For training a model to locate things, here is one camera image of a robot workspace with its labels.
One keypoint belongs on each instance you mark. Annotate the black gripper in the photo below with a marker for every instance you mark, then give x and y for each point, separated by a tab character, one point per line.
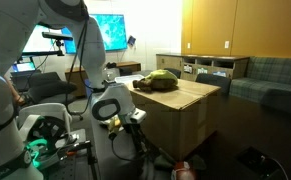
138	137

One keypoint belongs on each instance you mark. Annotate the brown plush moose toy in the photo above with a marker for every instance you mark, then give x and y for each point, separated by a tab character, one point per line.
149	85

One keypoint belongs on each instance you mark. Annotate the yellow microfiber cloth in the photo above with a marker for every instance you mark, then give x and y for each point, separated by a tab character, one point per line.
161	74

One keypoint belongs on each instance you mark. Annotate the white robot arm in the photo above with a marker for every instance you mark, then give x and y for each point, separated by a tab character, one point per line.
18	19

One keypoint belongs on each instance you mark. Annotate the large cardboard box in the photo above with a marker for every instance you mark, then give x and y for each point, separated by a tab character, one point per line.
181	119

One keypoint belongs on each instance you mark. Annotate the white cloth rag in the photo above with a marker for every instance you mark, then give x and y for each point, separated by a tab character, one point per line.
105	123

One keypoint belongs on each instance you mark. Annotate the clear plastic container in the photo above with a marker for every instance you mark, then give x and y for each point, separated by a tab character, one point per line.
128	79

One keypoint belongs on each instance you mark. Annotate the black office chair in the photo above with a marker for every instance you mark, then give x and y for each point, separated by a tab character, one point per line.
49	88

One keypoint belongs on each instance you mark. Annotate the green plaid sofa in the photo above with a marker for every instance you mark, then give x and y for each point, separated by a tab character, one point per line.
267	81

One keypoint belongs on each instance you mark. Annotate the wall mounted TV screen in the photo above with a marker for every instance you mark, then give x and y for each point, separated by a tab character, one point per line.
111	31

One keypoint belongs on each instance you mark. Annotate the black camera on tripod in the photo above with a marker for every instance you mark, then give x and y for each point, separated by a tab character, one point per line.
58	41

